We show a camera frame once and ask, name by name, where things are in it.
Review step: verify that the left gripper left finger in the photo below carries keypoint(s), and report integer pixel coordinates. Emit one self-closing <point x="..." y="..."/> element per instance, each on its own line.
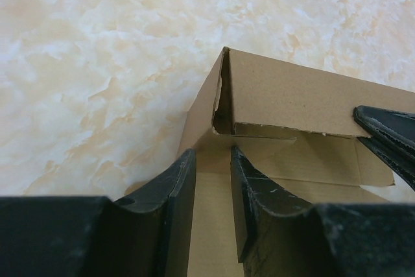
<point x="146" y="233"/>

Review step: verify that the brown cardboard box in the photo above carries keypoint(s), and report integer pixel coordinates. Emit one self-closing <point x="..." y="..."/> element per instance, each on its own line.
<point x="295" y="124"/>

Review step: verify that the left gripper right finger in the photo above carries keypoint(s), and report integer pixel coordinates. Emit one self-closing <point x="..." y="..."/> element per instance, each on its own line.
<point x="280" y="234"/>

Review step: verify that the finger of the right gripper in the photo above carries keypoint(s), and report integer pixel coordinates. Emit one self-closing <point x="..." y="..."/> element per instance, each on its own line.
<point x="393" y="128"/>
<point x="400" y="164"/>

